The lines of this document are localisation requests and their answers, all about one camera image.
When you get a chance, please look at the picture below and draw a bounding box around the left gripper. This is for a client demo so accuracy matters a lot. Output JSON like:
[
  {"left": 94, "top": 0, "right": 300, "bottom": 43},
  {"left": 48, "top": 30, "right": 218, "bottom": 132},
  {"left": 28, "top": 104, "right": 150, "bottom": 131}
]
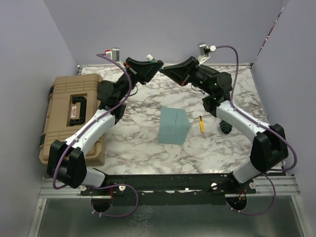
[{"left": 116, "top": 57, "right": 163, "bottom": 102}]

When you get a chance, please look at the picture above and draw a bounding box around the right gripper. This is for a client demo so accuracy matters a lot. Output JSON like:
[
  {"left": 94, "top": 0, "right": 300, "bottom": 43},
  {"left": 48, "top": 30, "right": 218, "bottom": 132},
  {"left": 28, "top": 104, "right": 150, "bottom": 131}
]
[{"left": 161, "top": 56, "right": 214, "bottom": 95}]

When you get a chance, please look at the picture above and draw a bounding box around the green white glue stick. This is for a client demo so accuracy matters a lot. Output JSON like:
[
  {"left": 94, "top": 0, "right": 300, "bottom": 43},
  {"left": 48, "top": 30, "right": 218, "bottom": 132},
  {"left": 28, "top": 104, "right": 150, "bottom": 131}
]
[{"left": 146, "top": 54, "right": 156, "bottom": 63}]

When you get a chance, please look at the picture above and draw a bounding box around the teal envelope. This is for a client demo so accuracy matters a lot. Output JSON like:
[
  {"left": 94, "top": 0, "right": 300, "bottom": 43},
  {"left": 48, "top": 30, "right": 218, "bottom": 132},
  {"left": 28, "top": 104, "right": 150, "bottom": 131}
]
[{"left": 158, "top": 107, "right": 191, "bottom": 145}]

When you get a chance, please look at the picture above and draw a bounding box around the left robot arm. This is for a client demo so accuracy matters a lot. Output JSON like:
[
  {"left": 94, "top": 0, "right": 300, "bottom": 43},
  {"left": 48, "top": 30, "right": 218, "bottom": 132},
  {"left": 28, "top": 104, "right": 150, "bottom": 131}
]
[{"left": 47, "top": 57, "right": 164, "bottom": 195}]

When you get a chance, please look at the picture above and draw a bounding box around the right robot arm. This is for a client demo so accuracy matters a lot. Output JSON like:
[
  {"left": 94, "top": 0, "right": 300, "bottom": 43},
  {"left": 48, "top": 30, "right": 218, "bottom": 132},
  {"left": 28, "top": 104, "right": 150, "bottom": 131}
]
[{"left": 160, "top": 56, "right": 288, "bottom": 193}]

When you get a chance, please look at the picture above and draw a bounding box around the yellow utility knife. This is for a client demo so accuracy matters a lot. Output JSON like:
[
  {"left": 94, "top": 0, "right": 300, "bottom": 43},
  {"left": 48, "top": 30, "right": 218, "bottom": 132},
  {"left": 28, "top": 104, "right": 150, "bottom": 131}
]
[{"left": 199, "top": 116, "right": 204, "bottom": 133}]

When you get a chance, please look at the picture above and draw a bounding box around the tan plastic tool case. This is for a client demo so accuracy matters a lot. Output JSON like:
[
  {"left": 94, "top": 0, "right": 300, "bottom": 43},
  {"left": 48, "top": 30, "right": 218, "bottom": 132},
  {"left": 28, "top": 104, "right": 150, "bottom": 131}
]
[{"left": 39, "top": 74, "right": 103, "bottom": 164}]

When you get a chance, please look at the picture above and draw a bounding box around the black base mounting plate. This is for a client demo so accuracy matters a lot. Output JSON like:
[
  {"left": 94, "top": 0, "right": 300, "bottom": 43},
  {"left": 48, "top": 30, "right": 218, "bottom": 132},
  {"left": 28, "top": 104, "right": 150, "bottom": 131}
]
[{"left": 80, "top": 173, "right": 256, "bottom": 206}]

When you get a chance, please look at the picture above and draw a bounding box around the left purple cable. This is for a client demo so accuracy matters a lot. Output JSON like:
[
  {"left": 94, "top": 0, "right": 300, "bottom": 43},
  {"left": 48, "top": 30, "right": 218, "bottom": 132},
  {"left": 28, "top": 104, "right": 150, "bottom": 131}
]
[{"left": 52, "top": 53, "right": 133, "bottom": 190}]

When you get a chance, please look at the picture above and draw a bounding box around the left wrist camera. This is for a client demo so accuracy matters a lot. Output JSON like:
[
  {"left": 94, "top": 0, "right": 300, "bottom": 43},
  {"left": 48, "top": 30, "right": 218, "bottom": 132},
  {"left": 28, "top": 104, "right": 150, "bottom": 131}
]
[{"left": 104, "top": 47, "right": 120, "bottom": 62}]

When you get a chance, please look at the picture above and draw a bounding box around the black corrugated hose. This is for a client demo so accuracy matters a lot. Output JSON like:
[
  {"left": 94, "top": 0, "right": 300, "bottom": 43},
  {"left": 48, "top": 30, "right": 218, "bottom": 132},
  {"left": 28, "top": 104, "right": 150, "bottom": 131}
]
[{"left": 218, "top": 120, "right": 234, "bottom": 135}]

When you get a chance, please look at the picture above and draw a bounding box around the aluminium frame rail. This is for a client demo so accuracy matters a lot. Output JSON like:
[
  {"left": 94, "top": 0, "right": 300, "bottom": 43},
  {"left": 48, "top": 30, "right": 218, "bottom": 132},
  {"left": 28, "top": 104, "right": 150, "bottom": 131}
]
[{"left": 39, "top": 176, "right": 301, "bottom": 198}]

